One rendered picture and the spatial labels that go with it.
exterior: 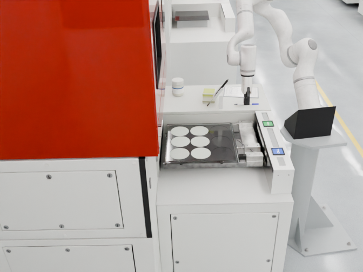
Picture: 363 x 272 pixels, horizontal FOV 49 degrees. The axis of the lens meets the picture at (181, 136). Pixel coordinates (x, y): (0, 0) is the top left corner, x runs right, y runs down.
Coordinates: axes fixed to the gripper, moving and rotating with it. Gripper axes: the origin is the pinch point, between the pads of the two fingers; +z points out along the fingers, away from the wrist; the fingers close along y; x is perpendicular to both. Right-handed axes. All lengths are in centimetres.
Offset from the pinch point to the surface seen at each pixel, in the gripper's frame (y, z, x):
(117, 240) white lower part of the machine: 80, 33, -64
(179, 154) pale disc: 34, 16, -38
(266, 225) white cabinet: 59, 43, 3
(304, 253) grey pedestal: 7, 101, 40
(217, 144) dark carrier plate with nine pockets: 25.8, 14.7, -18.0
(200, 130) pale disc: 11.7, 12.3, -26.4
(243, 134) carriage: 13.7, 14.6, -3.2
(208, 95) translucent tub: -4.5, -2.7, -21.4
